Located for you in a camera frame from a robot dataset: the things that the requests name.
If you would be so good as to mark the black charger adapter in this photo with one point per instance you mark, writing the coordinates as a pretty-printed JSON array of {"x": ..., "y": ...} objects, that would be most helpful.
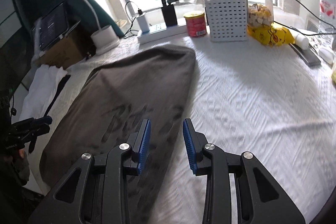
[{"x": 169, "y": 15}]

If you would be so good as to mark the red yellow-lidded can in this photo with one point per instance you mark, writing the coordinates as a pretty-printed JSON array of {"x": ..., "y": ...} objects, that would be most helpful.
[{"x": 196, "y": 24}]

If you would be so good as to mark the dark grey garment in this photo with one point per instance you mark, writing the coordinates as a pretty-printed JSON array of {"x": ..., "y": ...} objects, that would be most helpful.
[{"x": 116, "y": 98}]

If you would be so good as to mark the clear snack jar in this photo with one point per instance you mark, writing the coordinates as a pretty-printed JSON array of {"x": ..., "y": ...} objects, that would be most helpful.
[{"x": 259, "y": 15}]

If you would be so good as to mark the white charger adapter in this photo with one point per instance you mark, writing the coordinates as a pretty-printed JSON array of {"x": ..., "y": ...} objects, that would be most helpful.
[{"x": 142, "y": 22}]

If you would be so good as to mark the clear water bottle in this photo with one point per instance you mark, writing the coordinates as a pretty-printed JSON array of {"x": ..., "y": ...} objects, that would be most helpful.
[{"x": 327, "y": 16}]

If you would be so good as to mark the white power strip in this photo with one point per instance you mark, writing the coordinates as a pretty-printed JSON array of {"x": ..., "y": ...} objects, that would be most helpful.
[{"x": 160, "y": 31}]

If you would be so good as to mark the brown cardboard box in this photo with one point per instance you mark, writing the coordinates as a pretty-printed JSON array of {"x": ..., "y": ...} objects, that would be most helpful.
[{"x": 68, "y": 51}]

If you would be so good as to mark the white perforated basket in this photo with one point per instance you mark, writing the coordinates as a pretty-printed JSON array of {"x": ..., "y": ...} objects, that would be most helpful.
[{"x": 227, "y": 20}]

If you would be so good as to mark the black laptop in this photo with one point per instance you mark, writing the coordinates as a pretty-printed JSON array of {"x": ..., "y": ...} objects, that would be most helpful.
[{"x": 55, "y": 25}]

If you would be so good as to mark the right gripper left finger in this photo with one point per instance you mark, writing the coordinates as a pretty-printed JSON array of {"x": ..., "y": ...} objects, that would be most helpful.
[{"x": 94, "y": 189}]

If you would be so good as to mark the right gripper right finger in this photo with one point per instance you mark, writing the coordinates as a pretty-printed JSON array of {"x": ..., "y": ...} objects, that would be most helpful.
[{"x": 237, "y": 181}]

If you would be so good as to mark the white folded garment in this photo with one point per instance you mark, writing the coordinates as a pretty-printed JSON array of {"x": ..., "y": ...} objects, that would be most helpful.
[{"x": 42, "y": 91}]

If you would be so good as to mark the white desk lamp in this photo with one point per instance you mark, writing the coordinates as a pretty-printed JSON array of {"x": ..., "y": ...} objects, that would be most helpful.
[{"x": 105, "y": 38}]

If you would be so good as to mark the white tube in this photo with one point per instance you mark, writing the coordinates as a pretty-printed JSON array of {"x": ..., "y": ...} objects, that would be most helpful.
[{"x": 298, "y": 39}]

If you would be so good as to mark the white textured bedspread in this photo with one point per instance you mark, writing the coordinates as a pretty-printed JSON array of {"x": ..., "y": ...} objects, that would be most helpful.
[{"x": 244, "y": 97}]

